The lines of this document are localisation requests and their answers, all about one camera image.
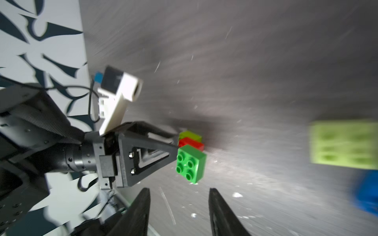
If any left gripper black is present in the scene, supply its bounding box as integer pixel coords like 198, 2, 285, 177
63, 122, 179, 189

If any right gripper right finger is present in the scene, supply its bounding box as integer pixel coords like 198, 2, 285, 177
208, 188, 251, 236

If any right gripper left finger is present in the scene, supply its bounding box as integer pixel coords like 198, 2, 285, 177
107, 188, 151, 236

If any red lego brick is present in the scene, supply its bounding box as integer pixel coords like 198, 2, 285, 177
179, 137, 204, 151

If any lime lego brick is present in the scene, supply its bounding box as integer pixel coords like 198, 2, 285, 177
179, 130, 202, 143

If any green lego brick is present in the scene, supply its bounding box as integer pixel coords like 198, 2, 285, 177
176, 145, 207, 184

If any blue lego brick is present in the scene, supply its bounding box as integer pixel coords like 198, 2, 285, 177
354, 170, 378, 217

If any yellow-green lego brick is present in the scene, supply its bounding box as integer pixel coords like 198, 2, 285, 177
309, 120, 378, 170

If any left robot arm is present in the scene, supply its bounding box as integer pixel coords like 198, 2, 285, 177
1, 84, 178, 233

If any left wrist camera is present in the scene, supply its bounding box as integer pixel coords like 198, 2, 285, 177
97, 66, 143, 136

